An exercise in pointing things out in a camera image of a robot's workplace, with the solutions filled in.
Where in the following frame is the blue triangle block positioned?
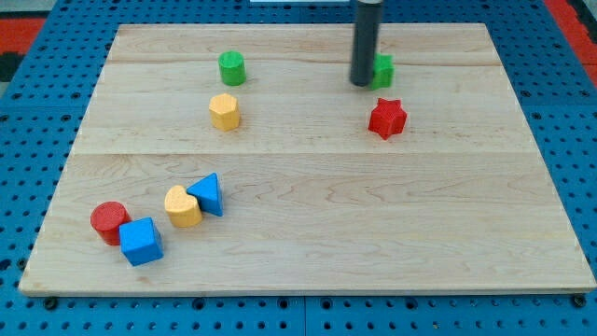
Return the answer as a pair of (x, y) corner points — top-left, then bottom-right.
(187, 173), (224, 217)

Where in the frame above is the wooden board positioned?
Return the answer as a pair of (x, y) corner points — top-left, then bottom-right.
(20, 23), (596, 297)

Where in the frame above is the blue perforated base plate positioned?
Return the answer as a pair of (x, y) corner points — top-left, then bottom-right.
(1, 0), (596, 335)

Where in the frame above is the red star block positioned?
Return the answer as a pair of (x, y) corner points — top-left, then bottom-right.
(368, 98), (408, 140)

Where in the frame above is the yellow hexagon block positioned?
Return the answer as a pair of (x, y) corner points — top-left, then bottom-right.
(209, 93), (241, 132)

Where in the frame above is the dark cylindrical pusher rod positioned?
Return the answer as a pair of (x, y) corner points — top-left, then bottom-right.
(350, 0), (383, 87)

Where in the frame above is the green star block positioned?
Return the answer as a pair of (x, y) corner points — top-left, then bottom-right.
(369, 53), (395, 90)

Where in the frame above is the yellow heart block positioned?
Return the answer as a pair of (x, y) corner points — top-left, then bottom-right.
(164, 185), (202, 228)

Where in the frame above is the blue cube block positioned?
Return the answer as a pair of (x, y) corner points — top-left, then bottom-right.
(119, 217), (164, 267)

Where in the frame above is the green cylinder block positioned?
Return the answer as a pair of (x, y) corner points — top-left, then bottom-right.
(218, 50), (246, 86)

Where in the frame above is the red cylinder block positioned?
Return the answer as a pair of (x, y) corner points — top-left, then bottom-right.
(90, 201), (132, 245)

